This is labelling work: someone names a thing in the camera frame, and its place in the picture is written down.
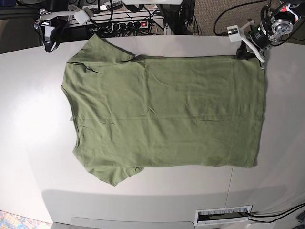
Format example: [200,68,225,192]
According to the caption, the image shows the white power strip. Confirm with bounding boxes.
[111,21,150,30]

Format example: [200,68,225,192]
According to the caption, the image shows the black monitor stand post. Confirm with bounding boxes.
[157,0,193,35]

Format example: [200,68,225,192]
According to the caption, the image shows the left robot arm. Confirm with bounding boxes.
[234,0,305,63]

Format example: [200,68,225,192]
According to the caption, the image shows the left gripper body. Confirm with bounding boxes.
[235,41,256,60]

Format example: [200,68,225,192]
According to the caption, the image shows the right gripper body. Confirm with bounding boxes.
[34,18,62,53]

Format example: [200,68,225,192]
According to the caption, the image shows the green T-shirt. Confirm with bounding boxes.
[61,36,265,186]

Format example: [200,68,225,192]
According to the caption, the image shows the table cable grommet box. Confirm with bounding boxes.
[194,205,253,226]

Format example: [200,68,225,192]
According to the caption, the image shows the black cables at grommet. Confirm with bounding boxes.
[246,203,305,224]

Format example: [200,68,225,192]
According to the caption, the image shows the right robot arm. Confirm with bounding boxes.
[16,0,69,53]

